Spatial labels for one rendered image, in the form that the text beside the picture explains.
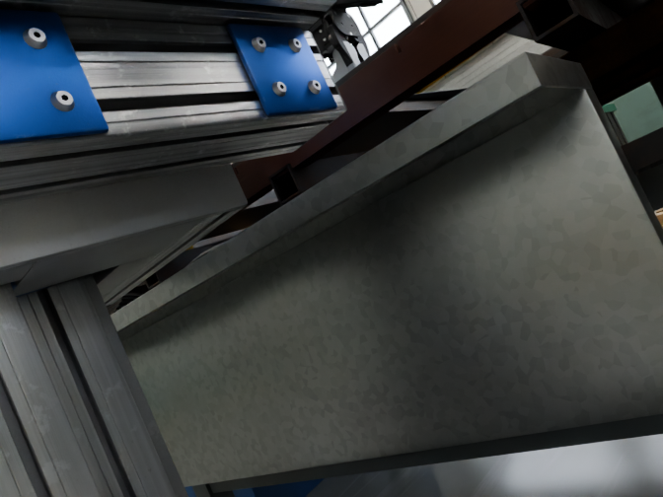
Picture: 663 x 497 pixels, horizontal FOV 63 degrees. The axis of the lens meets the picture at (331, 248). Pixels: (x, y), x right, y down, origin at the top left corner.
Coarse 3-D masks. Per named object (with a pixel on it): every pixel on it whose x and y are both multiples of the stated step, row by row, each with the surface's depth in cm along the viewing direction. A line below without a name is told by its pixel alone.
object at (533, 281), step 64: (512, 128) 60; (576, 128) 56; (448, 192) 66; (512, 192) 62; (576, 192) 58; (640, 192) 56; (320, 256) 81; (384, 256) 74; (448, 256) 68; (512, 256) 63; (576, 256) 59; (640, 256) 55; (192, 320) 103; (256, 320) 92; (320, 320) 84; (384, 320) 76; (448, 320) 70; (512, 320) 65; (576, 320) 61; (640, 320) 57; (192, 384) 108; (256, 384) 96; (320, 384) 87; (384, 384) 79; (448, 384) 73; (512, 384) 67; (576, 384) 62; (640, 384) 58; (192, 448) 113; (256, 448) 100; (320, 448) 90; (384, 448) 82
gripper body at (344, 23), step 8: (336, 8) 91; (344, 8) 93; (328, 16) 90; (336, 16) 91; (344, 16) 93; (320, 24) 91; (328, 24) 90; (336, 24) 90; (344, 24) 92; (352, 24) 94; (312, 32) 93; (320, 32) 92; (328, 32) 91; (344, 32) 91; (352, 32) 93; (320, 40) 93; (328, 40) 92; (352, 40) 94; (320, 48) 93; (328, 48) 93; (328, 56) 96
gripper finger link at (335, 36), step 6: (330, 30) 90; (336, 30) 90; (330, 36) 90; (336, 36) 89; (342, 36) 90; (336, 42) 89; (342, 42) 90; (336, 48) 90; (342, 48) 89; (342, 54) 90; (348, 54) 90; (348, 60) 90
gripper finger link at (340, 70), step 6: (348, 42) 91; (348, 48) 90; (354, 48) 92; (336, 54) 92; (354, 54) 91; (336, 60) 93; (342, 60) 92; (354, 60) 90; (336, 66) 93; (342, 66) 92; (348, 66) 90; (354, 66) 90; (336, 72) 93; (342, 72) 93; (336, 78) 94
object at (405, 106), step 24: (600, 0) 90; (624, 0) 96; (648, 0) 104; (384, 48) 76; (552, 48) 122; (384, 120) 103; (408, 120) 113; (360, 144) 114; (240, 216) 132; (264, 216) 148; (216, 240) 161
